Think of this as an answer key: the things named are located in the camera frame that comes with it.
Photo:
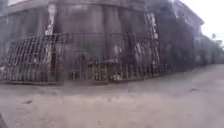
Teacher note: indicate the rusty metal bar fence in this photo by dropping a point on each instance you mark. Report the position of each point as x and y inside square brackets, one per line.
[33, 50]

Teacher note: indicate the overgrown wall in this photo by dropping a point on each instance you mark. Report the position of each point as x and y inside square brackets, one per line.
[210, 50]

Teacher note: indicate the dark grey concrete building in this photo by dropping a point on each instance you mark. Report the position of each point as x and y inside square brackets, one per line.
[90, 23]

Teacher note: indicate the pale brown dirt road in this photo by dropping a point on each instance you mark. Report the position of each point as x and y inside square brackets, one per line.
[116, 106]

